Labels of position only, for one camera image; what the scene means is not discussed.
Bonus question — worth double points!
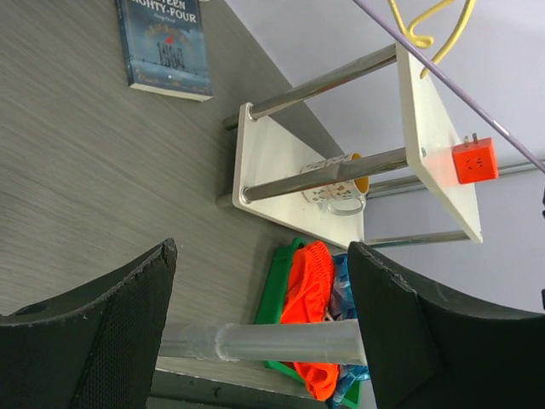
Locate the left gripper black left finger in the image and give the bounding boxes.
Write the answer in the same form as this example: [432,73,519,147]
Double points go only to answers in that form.
[1,239,177,408]

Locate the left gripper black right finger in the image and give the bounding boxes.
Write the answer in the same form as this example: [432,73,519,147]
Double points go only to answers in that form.
[347,242,544,408]

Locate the blue patterned shorts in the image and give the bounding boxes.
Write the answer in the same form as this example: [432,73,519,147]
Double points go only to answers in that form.
[325,254,370,408]

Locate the orange shorts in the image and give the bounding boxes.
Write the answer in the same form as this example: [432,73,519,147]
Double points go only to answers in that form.
[280,241,340,401]

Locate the purple clothes hanger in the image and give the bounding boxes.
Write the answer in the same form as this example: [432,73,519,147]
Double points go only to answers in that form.
[354,0,544,173]

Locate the yellow clothes hanger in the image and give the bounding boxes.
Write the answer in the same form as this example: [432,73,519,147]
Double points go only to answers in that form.
[388,1,477,76]

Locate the grey clothes rack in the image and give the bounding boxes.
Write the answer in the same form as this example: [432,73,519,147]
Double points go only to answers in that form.
[158,320,367,366]

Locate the green plastic tray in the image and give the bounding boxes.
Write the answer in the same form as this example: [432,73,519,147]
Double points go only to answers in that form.
[255,238,362,408]

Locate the white patterned mug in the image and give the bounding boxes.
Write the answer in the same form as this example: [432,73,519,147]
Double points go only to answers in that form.
[302,176,370,216]

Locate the red cube power socket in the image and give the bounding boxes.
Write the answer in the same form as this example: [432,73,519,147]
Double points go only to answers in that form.
[451,133,499,184]

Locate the white two-tier shelf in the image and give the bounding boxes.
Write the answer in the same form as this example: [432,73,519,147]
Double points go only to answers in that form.
[215,40,485,252]

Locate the dark blue book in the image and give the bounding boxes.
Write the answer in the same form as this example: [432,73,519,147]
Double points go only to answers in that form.
[116,0,213,101]

